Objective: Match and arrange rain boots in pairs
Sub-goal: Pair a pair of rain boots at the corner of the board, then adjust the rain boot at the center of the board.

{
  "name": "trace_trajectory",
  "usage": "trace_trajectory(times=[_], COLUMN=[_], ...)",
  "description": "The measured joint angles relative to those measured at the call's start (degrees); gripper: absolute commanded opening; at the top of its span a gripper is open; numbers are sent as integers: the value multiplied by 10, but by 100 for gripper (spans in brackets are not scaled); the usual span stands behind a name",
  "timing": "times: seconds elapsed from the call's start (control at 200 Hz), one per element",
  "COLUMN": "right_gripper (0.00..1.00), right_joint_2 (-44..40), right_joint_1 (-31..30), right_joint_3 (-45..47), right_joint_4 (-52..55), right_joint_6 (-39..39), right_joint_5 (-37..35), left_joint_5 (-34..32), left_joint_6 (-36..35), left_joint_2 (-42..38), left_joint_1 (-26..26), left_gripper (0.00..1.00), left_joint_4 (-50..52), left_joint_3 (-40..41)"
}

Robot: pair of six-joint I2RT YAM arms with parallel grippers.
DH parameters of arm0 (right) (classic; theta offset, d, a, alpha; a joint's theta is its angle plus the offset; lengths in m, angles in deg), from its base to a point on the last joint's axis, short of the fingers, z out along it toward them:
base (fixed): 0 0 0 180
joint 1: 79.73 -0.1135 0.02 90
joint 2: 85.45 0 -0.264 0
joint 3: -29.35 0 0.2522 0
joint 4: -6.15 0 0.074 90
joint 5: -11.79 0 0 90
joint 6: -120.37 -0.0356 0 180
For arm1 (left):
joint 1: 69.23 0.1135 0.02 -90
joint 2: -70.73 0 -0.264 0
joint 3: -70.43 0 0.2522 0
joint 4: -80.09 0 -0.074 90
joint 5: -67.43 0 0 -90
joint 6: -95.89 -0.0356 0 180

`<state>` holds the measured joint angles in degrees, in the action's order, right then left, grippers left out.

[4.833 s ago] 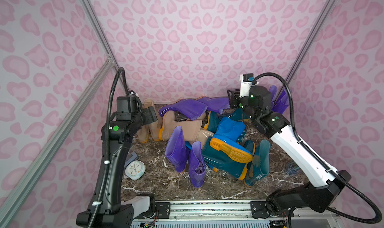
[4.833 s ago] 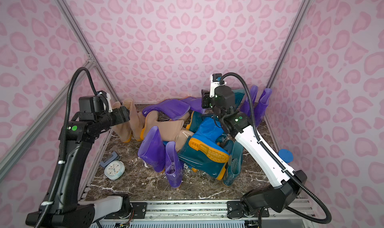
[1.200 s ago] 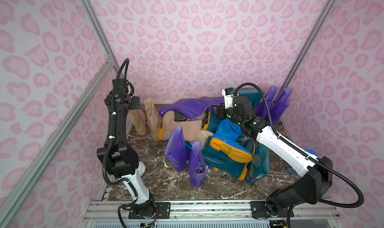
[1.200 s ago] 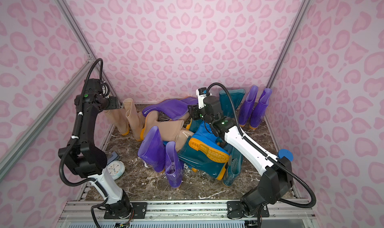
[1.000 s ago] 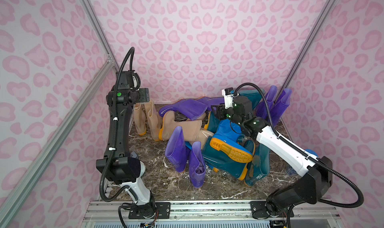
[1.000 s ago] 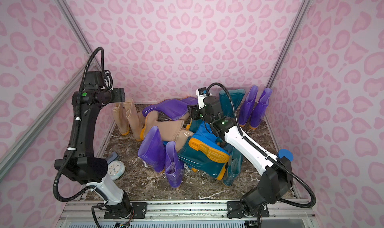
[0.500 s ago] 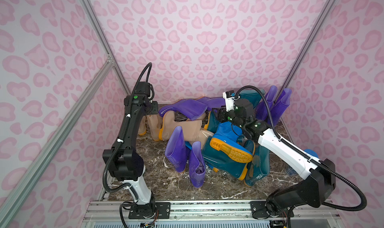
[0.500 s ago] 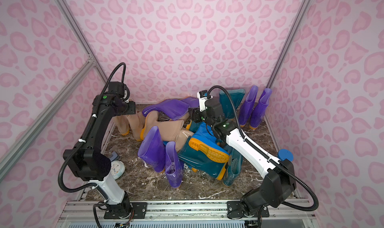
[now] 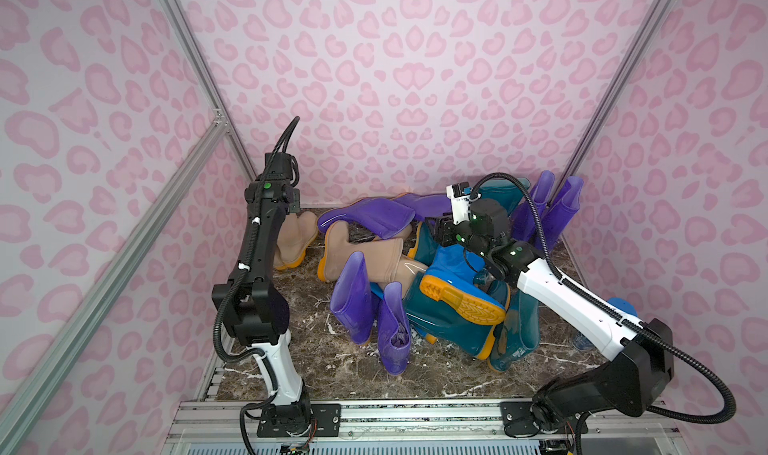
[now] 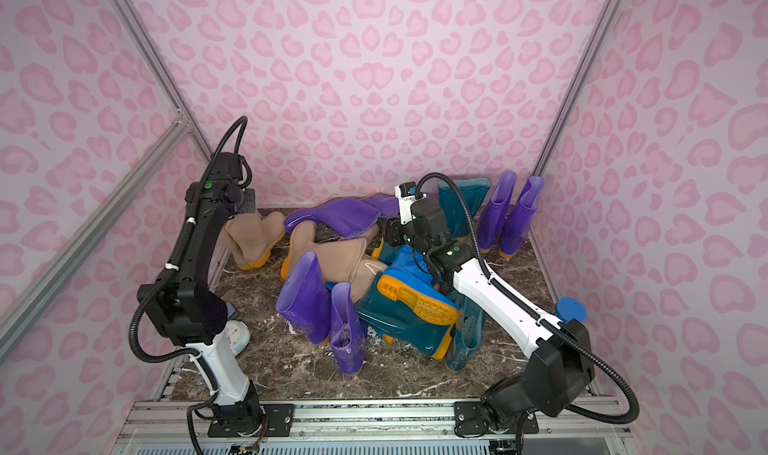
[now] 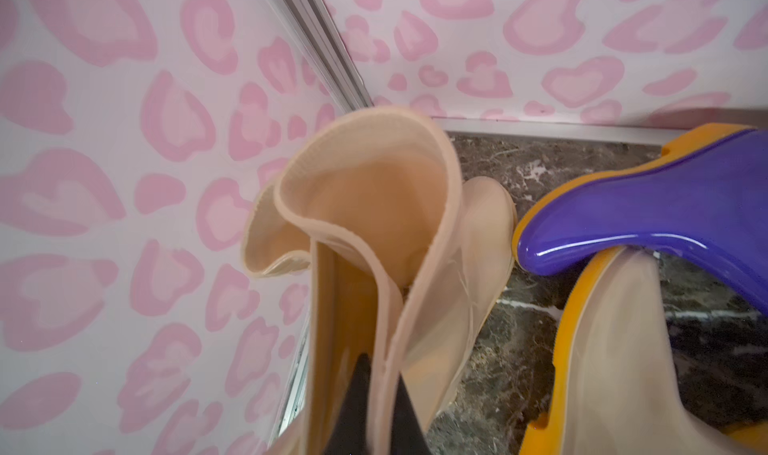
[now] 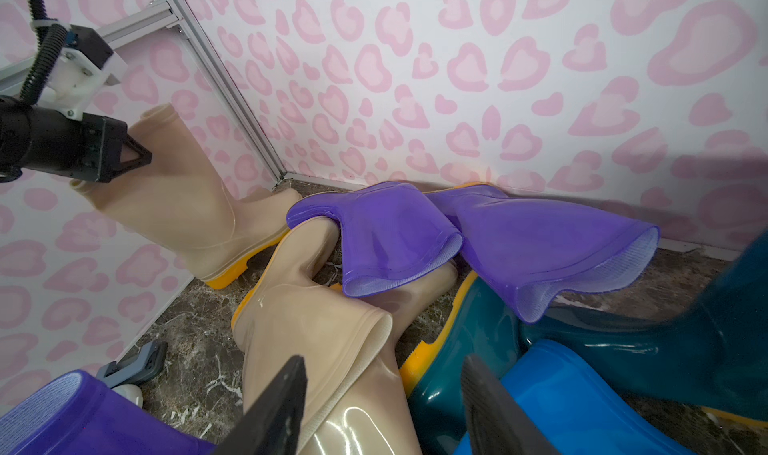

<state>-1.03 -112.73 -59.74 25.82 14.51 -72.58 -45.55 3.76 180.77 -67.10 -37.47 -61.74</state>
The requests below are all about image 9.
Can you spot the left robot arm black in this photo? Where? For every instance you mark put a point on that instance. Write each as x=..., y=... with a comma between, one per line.
x=252, y=319

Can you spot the beige rain boot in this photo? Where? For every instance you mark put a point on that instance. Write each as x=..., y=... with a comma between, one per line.
x=384, y=259
x=296, y=234

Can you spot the large teal boot yellow sole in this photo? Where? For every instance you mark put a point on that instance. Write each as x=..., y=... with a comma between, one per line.
x=438, y=320

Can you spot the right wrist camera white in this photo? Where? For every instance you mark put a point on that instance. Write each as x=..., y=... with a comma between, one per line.
x=459, y=196

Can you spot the left back aluminium post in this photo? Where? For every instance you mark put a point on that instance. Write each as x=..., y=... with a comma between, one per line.
x=181, y=27

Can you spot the right aluminium frame post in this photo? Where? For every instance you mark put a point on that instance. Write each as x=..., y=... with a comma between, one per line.
x=642, y=40

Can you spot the teal boot behind blue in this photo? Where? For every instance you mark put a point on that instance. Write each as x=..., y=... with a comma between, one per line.
x=425, y=248

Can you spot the left aluminium frame strut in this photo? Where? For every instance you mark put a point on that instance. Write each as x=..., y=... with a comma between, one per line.
x=37, y=391

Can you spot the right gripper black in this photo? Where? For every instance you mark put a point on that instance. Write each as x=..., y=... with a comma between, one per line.
x=447, y=232

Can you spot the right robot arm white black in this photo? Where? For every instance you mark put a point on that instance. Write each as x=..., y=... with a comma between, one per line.
x=635, y=371

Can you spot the large purple boot lying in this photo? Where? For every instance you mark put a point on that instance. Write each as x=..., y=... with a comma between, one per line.
x=383, y=217
x=425, y=206

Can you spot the aluminium front rail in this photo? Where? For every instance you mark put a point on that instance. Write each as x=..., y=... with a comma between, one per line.
x=441, y=426

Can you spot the large purple boot lying back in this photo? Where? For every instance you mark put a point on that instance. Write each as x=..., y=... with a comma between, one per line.
x=425, y=206

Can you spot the large purple boot lying front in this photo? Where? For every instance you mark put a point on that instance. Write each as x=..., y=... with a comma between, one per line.
x=383, y=217

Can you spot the purple rain boot front left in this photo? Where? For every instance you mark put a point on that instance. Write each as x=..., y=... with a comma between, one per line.
x=352, y=302

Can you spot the purple rain boot front right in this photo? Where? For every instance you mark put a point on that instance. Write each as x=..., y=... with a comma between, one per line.
x=394, y=333

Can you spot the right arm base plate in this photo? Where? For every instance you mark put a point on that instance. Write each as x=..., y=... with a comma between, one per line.
x=526, y=419

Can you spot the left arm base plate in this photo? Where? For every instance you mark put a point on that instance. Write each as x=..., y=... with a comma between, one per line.
x=300, y=419

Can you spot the teal rain boot front right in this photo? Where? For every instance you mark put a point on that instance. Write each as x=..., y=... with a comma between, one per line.
x=519, y=334

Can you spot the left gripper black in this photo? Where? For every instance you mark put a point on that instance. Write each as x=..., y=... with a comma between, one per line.
x=278, y=197

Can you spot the purple rain boot small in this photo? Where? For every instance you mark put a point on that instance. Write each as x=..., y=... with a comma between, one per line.
x=523, y=224
x=561, y=211

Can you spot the blue rain boot yellow sole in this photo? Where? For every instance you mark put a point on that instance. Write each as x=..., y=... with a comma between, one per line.
x=450, y=280

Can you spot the teal rain boot upright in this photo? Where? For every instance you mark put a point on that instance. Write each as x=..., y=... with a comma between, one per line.
x=502, y=191

